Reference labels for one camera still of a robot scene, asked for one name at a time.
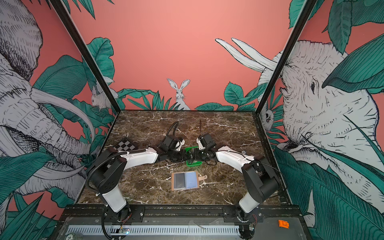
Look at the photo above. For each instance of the green plastic tray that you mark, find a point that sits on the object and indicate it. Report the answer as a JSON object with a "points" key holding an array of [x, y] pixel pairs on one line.
{"points": [[192, 162]]}

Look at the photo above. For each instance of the black mounting rail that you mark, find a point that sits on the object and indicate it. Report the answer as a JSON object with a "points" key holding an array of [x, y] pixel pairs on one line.
{"points": [[138, 212]]}

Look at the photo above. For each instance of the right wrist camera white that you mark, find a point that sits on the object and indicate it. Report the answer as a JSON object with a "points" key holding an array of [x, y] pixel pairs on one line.
{"points": [[201, 147]]}

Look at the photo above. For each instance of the checkerboard calibration plate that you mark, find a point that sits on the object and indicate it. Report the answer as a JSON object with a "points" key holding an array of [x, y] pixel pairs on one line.
{"points": [[125, 145]]}

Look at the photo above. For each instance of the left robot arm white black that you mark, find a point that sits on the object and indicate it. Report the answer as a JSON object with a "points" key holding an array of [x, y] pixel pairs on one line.
{"points": [[105, 173]]}

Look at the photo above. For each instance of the white slotted cable duct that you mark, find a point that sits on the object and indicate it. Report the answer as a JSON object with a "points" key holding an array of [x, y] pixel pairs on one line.
{"points": [[152, 230]]}

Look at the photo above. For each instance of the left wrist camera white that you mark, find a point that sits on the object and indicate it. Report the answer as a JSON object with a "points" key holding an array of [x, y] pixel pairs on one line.
{"points": [[179, 145]]}

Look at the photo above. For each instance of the tan leather card holder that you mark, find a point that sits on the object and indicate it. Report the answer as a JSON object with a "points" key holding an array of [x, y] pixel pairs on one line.
{"points": [[192, 180]]}

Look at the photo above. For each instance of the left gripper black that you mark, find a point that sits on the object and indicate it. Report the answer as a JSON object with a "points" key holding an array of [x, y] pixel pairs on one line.
{"points": [[183, 153]]}

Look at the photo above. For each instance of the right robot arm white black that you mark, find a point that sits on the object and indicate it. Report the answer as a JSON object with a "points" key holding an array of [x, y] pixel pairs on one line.
{"points": [[261, 179]]}

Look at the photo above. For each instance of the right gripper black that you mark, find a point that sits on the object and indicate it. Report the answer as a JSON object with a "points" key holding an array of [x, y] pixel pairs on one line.
{"points": [[197, 155]]}

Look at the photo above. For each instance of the orange connector block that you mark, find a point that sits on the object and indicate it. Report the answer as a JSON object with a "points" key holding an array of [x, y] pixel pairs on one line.
{"points": [[283, 224]]}

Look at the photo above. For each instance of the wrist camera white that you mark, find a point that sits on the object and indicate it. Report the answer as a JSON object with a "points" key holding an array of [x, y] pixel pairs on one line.
{"points": [[179, 145], [201, 147]]}

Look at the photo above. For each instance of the small green circuit board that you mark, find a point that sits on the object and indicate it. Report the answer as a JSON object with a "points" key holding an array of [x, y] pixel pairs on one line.
{"points": [[124, 231]]}

